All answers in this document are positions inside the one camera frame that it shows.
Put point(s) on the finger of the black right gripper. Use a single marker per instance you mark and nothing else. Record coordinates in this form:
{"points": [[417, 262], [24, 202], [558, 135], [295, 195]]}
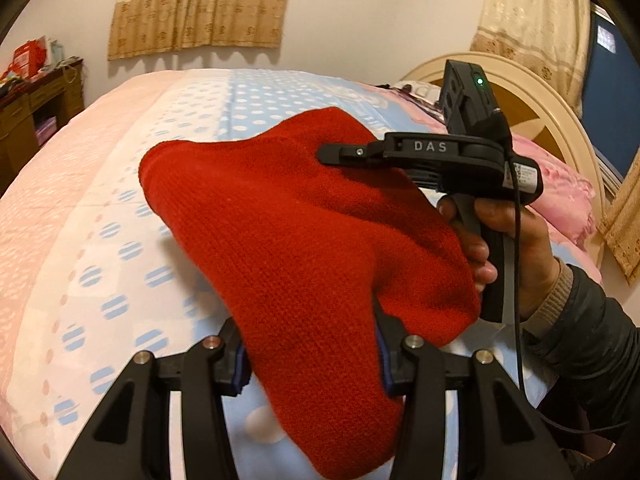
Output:
{"points": [[351, 154]]}

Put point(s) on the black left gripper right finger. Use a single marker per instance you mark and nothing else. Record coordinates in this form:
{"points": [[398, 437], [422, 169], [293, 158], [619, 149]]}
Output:
{"points": [[500, 435]]}

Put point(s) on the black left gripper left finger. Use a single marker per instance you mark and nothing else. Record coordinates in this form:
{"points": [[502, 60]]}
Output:
{"points": [[127, 435]]}

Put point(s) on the red knitted sweater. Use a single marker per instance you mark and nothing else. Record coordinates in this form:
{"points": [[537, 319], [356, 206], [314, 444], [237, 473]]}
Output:
{"points": [[301, 253]]}

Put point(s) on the dark jacket right forearm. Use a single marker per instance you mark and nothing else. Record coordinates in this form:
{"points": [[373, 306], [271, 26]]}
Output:
{"points": [[587, 339]]}

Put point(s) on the person's right hand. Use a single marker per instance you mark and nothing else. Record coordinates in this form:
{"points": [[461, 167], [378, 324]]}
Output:
{"points": [[535, 266]]}

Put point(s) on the white patterned pillow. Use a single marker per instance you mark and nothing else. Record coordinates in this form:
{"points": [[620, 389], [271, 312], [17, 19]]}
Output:
{"points": [[421, 90]]}

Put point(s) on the cream wooden round headboard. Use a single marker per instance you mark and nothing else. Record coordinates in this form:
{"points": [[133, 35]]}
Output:
{"points": [[533, 109]]}

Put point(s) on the pink crumpled quilt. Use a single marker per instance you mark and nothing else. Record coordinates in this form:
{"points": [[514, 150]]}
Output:
{"points": [[566, 201]]}

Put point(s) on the dark blue window pane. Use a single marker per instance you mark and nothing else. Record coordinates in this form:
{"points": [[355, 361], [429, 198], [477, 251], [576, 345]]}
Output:
{"points": [[610, 101]]}

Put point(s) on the pink blue polka-dot bedspread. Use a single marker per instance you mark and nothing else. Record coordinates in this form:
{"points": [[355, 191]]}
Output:
{"points": [[90, 276]]}

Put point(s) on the beige door curtain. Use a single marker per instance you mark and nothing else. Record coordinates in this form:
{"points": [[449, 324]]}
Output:
{"points": [[548, 37]]}

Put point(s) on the beige window curtain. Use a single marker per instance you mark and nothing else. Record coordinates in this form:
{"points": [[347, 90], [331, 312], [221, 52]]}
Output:
{"points": [[147, 27]]}

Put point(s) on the stacked boxes under desk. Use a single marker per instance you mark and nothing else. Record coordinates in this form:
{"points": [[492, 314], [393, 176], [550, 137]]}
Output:
{"points": [[46, 130]]}

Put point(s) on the brown wooden desk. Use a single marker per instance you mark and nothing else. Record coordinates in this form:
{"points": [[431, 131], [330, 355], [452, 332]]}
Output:
{"points": [[58, 93]]}

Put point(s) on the red gift bag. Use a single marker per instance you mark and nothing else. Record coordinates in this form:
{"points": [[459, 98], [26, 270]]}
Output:
{"points": [[29, 58]]}

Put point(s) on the black camera box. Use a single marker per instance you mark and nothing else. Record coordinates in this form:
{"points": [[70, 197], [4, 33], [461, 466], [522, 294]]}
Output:
{"points": [[469, 105]]}

